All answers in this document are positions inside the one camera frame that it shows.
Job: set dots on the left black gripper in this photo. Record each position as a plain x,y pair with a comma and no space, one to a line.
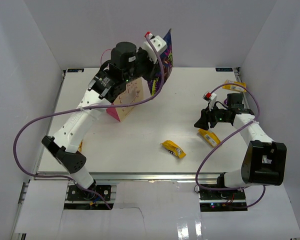
152,68

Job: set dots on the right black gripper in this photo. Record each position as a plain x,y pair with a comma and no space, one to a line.
203,123

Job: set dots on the yellow snack packet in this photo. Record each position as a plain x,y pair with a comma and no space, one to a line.
80,146
210,137

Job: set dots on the purple Krokant snack bag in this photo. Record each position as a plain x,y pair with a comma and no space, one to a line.
167,62

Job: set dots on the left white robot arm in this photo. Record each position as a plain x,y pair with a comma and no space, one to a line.
63,144

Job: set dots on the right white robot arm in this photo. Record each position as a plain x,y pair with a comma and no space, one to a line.
265,159

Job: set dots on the yellow M&M packet centre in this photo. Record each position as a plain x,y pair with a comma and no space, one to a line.
173,149

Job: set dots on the yellow snack packet far corner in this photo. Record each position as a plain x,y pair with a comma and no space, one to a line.
234,86

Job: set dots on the left blue table label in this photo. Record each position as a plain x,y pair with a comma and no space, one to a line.
75,70

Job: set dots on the paper bag with pink handles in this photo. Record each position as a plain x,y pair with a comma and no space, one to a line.
126,100

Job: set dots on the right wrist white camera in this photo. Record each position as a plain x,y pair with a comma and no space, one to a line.
211,98

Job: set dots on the wrist white camera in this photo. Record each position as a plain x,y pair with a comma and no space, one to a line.
158,43
211,98

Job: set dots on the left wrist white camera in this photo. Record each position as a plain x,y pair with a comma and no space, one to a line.
158,43

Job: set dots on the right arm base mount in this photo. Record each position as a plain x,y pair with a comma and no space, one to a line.
221,201

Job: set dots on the aluminium table front rail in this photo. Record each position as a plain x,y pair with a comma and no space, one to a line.
147,176

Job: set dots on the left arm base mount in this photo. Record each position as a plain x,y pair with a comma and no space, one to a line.
78,199

